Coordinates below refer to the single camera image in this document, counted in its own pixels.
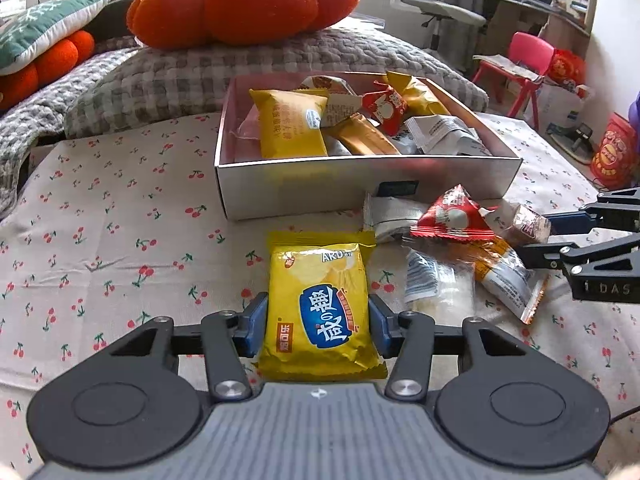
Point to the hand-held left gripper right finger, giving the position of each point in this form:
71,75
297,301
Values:
379,327

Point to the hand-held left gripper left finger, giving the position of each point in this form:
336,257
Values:
256,324

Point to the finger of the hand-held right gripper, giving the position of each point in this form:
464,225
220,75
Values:
570,220
545,255

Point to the yellow cracker packet blue logo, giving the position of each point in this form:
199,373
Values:
320,310

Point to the pink cardboard box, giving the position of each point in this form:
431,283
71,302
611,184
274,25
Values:
350,182

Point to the grey white snack packet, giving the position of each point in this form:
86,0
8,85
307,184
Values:
442,132

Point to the yellow orange snack packet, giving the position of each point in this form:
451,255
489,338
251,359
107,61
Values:
420,94

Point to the pink snack packet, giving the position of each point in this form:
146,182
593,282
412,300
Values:
246,127

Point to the plain yellow snack packet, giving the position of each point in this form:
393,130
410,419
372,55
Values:
287,122

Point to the red snack packet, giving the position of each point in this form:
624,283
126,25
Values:
386,106
450,217

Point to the white snack packet orange picture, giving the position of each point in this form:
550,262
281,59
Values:
325,84

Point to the brown white snack packet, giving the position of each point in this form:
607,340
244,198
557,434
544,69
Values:
522,222

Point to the clear white blue snack packet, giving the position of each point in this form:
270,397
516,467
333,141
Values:
435,280

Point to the black floor device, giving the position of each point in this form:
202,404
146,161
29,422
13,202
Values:
575,140

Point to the large red gift bag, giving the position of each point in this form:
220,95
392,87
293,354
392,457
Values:
614,152

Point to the white paper bag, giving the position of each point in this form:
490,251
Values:
560,105

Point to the small red gift bag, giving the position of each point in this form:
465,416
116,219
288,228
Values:
565,67

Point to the cherry print sheet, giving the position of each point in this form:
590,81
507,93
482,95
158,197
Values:
125,240

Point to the newspaper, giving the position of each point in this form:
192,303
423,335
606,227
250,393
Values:
505,67

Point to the pink child chair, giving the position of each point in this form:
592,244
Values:
530,50

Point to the brown wooden desk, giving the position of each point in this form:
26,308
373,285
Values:
520,17

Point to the grey checked quilt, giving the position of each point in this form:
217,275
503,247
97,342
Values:
200,80

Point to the grey office chair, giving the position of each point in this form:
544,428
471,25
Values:
435,7

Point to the grey checked blanket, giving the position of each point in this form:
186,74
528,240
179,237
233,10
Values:
35,120

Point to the large orange pumpkin cushion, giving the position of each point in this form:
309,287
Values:
240,2

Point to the small orange pumpkin cushion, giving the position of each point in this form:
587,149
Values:
55,57

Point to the dark grey headboard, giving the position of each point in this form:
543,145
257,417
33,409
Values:
115,17

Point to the green patterned pillow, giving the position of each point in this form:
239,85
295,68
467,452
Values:
45,30

